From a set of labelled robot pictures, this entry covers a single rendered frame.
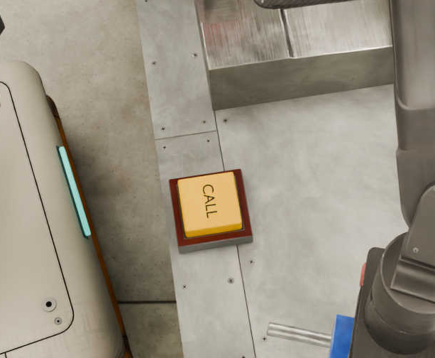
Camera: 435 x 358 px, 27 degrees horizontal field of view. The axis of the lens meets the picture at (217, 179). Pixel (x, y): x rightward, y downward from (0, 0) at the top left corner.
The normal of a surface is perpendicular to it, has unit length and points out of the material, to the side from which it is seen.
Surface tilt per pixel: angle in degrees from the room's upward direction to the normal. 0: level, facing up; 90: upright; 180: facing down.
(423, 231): 50
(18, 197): 0
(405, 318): 90
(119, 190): 0
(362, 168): 0
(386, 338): 90
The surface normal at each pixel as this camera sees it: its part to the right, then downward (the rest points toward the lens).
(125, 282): -0.04, -0.42
